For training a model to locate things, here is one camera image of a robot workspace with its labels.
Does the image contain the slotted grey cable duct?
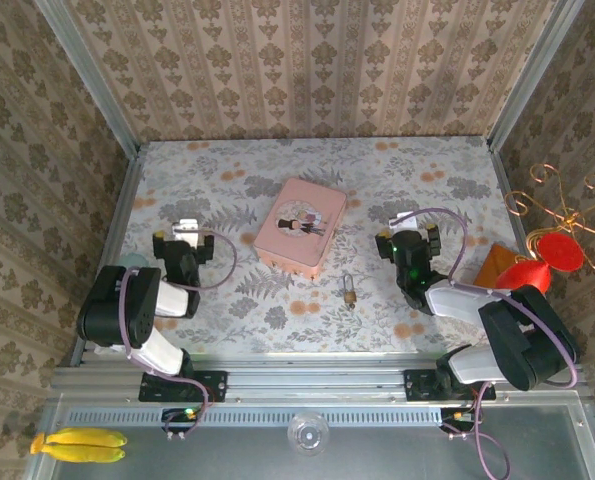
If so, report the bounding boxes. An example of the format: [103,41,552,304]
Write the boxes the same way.
[66,403,478,429]

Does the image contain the pink tin box cartoon couple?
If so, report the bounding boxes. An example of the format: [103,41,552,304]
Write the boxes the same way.
[253,178,348,280]

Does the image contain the aluminium frame post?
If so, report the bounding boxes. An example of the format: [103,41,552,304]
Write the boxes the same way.
[485,0,586,151]
[34,0,142,151]

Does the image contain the aluminium mounting rail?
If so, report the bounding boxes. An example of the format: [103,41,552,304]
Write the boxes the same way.
[51,357,586,401]

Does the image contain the orange box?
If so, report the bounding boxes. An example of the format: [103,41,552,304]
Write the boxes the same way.
[474,243,526,290]

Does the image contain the black base plate right arm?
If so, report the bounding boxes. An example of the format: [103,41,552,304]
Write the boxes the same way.
[403,368,497,402]

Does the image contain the clear plastic cup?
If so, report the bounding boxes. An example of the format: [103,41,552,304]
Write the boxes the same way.
[286,410,331,456]

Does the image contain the red cone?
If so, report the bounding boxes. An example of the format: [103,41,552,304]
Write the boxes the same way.
[494,262,551,296]

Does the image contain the black base plate left arm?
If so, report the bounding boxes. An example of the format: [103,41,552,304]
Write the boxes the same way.
[138,369,228,403]

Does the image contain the aluminium side rail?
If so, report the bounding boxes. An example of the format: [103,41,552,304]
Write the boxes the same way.
[76,144,147,361]
[485,139,568,364]

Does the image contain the yellow plush banana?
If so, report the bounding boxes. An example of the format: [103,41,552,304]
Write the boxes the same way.
[29,427,128,464]

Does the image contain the grey metal panel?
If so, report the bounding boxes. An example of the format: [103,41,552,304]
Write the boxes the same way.
[24,394,595,480]

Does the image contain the small circuit board with wires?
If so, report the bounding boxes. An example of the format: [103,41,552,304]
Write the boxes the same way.
[440,407,483,434]
[161,407,203,434]

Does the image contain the red disc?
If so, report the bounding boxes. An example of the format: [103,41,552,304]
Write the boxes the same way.
[536,232,586,273]

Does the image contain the gold wire ornament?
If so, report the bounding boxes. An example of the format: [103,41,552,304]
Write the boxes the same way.
[504,163,595,279]

